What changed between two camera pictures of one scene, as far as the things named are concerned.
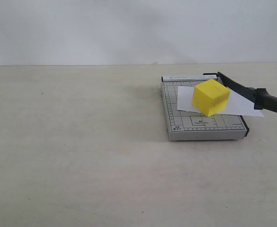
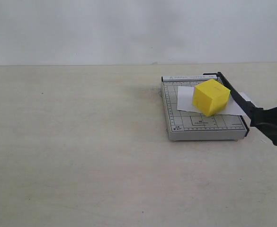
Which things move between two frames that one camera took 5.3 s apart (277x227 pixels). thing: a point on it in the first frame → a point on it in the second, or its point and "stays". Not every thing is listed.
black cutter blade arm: [260, 97] → [276, 138]
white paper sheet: [236, 103] stays
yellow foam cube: [209, 97] stays
